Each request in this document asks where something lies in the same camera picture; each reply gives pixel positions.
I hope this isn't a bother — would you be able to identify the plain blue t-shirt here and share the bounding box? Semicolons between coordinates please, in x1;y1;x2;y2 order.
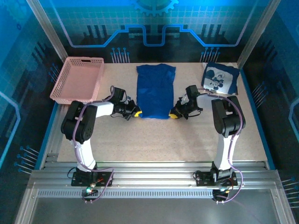
136;63;177;120

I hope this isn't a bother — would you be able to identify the folded dark and white t-shirt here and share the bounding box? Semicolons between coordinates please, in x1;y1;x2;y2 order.
202;84;231;95

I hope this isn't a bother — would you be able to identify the folded cartoon mouse print t-shirt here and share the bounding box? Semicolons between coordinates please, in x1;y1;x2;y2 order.
201;62;241;95

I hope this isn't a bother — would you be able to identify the pink perforated plastic basket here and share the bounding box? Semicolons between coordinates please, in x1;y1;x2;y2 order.
50;56;105;105

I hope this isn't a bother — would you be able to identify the left circuit board with LEDs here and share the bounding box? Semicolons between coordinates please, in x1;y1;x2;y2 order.
81;188;99;198

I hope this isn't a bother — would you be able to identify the circuit board with leds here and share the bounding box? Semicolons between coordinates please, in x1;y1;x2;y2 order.
81;188;99;198
212;188;231;199

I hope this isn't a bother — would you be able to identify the right circuit board with LEDs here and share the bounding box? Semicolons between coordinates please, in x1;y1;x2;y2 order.
212;188;231;199

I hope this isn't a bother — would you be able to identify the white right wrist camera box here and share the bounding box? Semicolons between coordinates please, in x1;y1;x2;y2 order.
178;92;189;105

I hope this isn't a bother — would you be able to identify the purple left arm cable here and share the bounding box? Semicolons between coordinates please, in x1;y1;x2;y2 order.
71;85;114;203

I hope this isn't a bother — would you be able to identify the aluminium frame rail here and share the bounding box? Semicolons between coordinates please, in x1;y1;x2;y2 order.
28;161;281;190

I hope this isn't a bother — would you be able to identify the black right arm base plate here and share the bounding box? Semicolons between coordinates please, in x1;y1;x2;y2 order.
193;170;238;187

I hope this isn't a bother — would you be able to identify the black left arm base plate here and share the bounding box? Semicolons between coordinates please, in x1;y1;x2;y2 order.
71;167;114;187

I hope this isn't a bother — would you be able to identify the grey slotted cable duct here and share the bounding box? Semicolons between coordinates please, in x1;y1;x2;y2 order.
37;189;214;199

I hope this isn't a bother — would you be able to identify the aluminium frame post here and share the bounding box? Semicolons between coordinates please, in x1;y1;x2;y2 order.
25;0;68;63
235;0;281;70

